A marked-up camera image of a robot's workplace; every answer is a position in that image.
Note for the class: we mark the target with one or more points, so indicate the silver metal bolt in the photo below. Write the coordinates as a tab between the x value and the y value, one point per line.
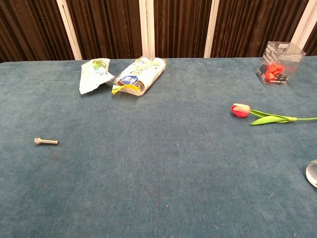
47	141

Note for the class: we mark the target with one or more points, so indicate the white yellow cookie package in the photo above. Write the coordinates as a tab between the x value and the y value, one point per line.
143	74

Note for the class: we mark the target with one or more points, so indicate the teal velvet table cover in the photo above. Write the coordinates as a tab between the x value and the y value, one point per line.
158	173

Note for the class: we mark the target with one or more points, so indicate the torn white green wrapper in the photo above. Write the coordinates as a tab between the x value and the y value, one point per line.
92	77

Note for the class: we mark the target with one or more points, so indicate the artificial red tulip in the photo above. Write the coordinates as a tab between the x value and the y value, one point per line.
240	110

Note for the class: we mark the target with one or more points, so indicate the dark brown curtain panel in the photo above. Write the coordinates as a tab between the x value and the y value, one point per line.
312	42
106	27
252	24
180	27
27	27

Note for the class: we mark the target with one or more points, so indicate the clear box with red parts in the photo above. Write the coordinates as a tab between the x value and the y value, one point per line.
280	67

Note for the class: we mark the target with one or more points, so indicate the white partition post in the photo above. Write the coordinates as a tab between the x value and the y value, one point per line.
211	29
146	27
69	29
303	24

